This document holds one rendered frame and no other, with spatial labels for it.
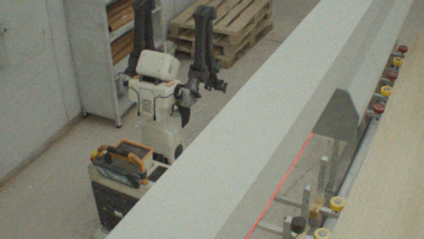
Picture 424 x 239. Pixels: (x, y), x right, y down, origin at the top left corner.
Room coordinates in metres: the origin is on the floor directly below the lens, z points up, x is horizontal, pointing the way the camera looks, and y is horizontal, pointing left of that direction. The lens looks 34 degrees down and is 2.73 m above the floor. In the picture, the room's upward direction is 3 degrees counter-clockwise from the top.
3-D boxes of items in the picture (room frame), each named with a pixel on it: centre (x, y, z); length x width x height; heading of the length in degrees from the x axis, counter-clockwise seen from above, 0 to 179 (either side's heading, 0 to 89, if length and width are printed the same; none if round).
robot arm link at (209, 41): (2.81, -0.02, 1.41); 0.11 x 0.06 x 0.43; 61
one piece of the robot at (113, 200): (2.44, 0.44, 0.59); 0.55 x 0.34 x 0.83; 61
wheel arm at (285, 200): (2.02, -0.47, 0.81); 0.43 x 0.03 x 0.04; 61
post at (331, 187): (2.24, -0.69, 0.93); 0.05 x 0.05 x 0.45; 61
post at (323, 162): (2.01, -0.56, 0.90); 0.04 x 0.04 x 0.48; 61
